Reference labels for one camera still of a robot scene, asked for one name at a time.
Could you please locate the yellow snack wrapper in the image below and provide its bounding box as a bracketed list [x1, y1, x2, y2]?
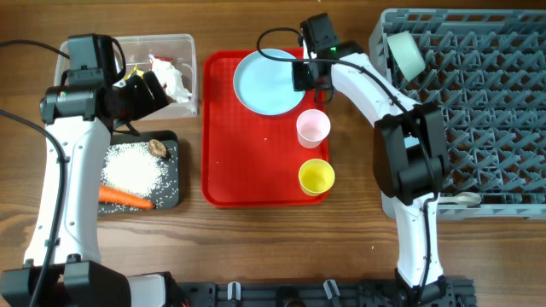
[124, 64, 144, 81]

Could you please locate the brown food lump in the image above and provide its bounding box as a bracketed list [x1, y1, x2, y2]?
[148, 139, 168, 158]

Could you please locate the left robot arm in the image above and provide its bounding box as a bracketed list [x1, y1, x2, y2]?
[1, 34, 169, 306]

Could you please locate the green bowl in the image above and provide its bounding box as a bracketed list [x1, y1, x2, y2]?
[386, 31, 426, 81]

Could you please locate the grey dishwasher rack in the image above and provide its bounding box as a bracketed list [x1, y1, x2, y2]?
[369, 9, 545, 220]

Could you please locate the white plastic spoon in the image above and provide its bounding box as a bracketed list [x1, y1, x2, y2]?
[439, 192, 482, 206]

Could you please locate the light blue plate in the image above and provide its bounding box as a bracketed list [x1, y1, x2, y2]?
[233, 51, 305, 116]

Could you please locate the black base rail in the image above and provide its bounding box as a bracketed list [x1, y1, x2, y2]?
[170, 279, 475, 307]

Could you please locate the red serving tray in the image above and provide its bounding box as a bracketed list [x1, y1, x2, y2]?
[201, 50, 329, 208]

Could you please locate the white napkin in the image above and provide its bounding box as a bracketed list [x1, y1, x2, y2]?
[148, 55, 192, 103]

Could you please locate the black waste tray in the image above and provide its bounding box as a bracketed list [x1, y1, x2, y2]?
[100, 130, 181, 210]

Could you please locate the clear plastic bin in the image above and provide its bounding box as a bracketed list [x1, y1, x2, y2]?
[53, 33, 199, 121]

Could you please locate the orange carrot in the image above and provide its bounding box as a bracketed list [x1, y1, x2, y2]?
[99, 185, 154, 210]

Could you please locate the yellow cup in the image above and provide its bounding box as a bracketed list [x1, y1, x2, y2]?
[298, 159, 335, 196]

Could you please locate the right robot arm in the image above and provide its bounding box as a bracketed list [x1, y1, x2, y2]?
[293, 14, 450, 306]

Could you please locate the white rice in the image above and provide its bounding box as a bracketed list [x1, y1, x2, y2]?
[99, 140, 180, 211]

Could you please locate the pink cup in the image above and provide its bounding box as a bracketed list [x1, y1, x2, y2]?
[296, 109, 331, 148]

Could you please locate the red snack wrapper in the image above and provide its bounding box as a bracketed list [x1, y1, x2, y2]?
[155, 56, 174, 63]

